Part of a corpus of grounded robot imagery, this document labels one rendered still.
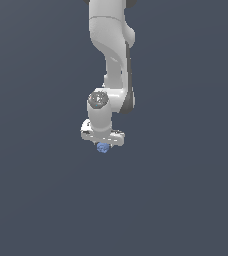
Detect small blue lumpy object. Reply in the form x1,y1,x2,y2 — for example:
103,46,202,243
96,142,110,154

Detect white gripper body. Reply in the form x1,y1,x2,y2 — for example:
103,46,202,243
80,118,126,148

